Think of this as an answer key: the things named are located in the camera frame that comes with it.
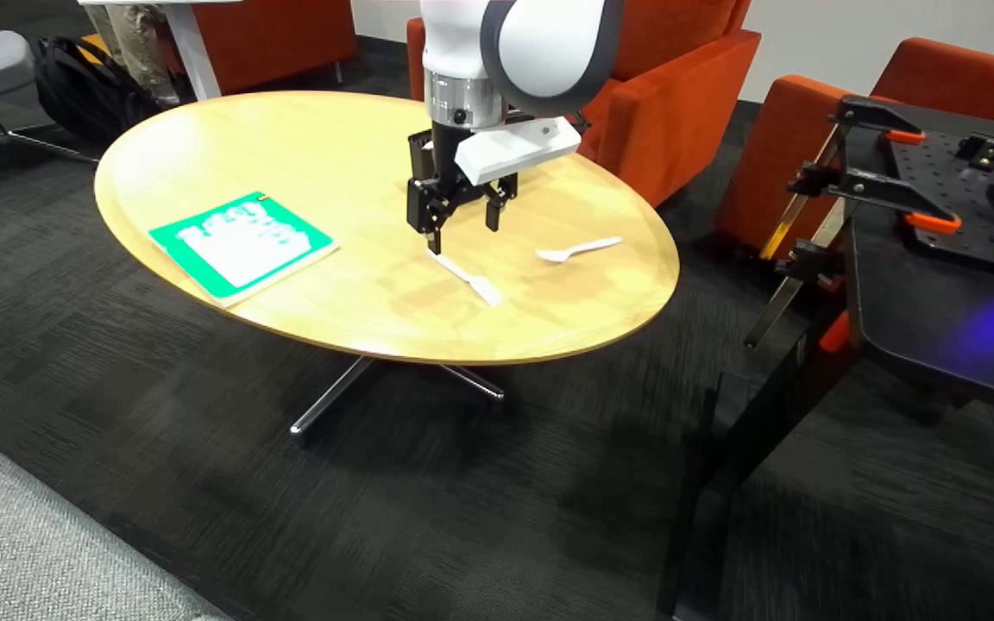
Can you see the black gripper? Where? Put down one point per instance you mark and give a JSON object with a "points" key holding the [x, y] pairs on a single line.
{"points": [[431, 157]]}

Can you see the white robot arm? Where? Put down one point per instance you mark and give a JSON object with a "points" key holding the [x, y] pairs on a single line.
{"points": [[541, 46]]}

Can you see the green printed book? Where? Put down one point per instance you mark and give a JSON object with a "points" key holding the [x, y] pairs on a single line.
{"points": [[242, 243]]}

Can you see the chrome table base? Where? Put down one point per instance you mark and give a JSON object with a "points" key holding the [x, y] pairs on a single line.
{"points": [[327, 399]]}

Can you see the orange armchair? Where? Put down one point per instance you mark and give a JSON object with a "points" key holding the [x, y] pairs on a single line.
{"points": [[774, 175], [680, 105], [277, 38]]}

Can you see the black backpack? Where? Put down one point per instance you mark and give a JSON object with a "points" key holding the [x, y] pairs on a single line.
{"points": [[88, 86]]}

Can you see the orange black bar clamp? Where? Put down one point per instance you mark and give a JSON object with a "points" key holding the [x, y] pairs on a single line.
{"points": [[902, 135], [934, 224]]}

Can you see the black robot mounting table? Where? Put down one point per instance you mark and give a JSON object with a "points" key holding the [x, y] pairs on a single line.
{"points": [[945, 313]]}

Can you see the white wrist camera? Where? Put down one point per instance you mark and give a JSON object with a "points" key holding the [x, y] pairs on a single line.
{"points": [[520, 145]]}

